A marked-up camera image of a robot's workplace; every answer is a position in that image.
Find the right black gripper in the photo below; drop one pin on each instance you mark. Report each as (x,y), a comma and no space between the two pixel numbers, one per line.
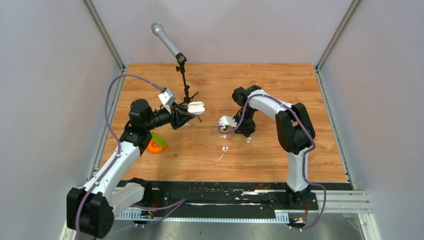
(246,130)

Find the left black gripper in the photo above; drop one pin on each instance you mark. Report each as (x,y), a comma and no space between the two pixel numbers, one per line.
(180,115)

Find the white earbud charging case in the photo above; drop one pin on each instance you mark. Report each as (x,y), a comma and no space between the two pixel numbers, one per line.
(196,107)

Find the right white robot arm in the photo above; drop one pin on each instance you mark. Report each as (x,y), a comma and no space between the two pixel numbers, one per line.
(295,133)

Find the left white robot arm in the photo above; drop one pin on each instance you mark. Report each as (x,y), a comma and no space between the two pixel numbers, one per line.
(93,208)

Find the green block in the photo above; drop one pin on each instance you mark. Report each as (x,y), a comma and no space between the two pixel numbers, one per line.
(158,140)

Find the black tripod microphone stand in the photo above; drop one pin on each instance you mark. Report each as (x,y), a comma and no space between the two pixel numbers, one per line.
(181,60)

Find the grey microphone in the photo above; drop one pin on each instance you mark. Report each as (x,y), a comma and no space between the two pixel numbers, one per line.
(159,31)

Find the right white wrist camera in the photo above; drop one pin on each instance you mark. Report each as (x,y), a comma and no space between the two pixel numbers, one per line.
(227,121)

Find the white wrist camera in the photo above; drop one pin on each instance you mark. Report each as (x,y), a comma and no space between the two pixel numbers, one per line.
(227,121)
(167,97)

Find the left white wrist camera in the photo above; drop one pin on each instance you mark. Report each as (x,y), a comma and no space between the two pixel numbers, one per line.
(167,97)

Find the orange ring toy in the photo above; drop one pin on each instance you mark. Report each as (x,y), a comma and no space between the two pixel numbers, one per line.
(154,148)

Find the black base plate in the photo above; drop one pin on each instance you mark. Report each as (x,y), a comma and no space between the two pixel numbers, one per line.
(226,200)

